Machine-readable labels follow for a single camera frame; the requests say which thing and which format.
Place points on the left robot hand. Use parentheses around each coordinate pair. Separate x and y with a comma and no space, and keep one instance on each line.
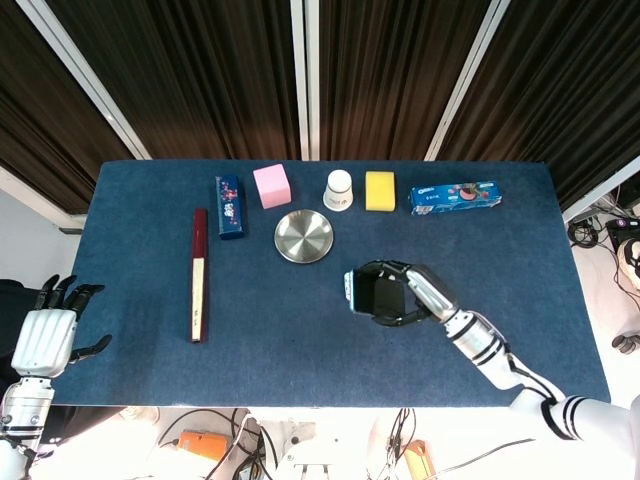
(45,340)

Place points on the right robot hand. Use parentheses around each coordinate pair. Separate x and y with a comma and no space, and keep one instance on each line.
(432,295)

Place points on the black smartphone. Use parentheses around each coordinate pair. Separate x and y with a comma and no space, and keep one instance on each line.
(385,297)

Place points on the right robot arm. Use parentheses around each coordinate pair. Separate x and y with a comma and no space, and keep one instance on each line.
(475,340)

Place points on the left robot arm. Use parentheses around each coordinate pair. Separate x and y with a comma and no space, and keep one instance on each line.
(25,405)

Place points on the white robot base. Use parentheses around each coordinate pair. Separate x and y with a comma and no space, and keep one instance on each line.
(320,457)

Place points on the blue Oreo cookie box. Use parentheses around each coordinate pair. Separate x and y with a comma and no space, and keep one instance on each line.
(455,197)

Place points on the yellow sponge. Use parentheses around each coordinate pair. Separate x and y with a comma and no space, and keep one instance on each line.
(380,190)

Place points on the white paper cup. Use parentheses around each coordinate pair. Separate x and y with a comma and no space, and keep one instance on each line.
(339,192)

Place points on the round stainless steel plate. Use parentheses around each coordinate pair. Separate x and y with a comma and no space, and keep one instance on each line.
(303,236)

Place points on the blue table cloth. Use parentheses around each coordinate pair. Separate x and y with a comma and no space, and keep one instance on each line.
(300,350)

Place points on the tan cardboard box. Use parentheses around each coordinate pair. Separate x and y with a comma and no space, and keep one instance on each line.
(417,462)

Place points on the orange device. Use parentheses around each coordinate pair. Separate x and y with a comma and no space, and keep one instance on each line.
(205,444)

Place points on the pink cube block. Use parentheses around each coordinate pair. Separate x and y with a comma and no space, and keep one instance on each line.
(272,185)

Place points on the chair caster wheel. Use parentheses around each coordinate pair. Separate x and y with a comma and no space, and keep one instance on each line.
(625,344)

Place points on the dark blue floral box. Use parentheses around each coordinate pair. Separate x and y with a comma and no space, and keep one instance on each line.
(231,210)

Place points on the dark brown curtain panel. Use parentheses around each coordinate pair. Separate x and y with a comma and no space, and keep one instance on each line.
(40,110)
(565,90)
(200,75)
(390,75)

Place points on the white partition frame post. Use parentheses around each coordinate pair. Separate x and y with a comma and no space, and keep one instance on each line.
(306,80)
(85,80)
(35,192)
(465,80)
(600,190)

